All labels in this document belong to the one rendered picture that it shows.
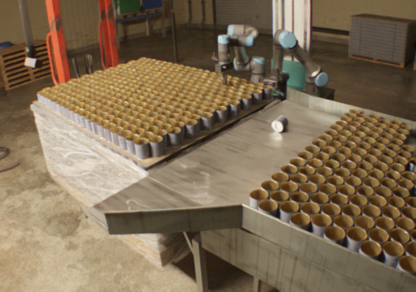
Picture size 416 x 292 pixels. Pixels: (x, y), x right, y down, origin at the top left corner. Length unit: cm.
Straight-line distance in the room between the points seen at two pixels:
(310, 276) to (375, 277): 26
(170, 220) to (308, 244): 47
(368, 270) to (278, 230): 32
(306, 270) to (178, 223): 47
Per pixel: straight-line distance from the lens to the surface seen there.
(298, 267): 125
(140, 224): 125
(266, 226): 118
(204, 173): 155
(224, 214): 121
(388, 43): 855
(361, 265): 108
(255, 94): 221
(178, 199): 140
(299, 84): 302
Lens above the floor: 189
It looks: 26 degrees down
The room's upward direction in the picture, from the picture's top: 4 degrees counter-clockwise
